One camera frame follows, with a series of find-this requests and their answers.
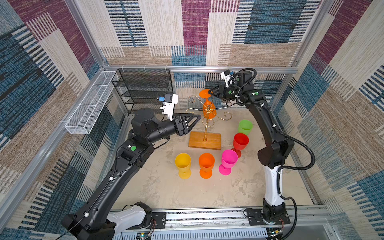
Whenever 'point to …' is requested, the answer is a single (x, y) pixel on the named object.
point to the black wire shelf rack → (143, 88)
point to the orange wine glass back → (209, 109)
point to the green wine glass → (245, 127)
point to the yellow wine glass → (183, 161)
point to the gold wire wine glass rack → (206, 139)
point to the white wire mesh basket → (88, 111)
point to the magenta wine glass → (229, 158)
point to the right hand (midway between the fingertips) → (210, 93)
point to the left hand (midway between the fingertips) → (198, 115)
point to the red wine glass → (240, 141)
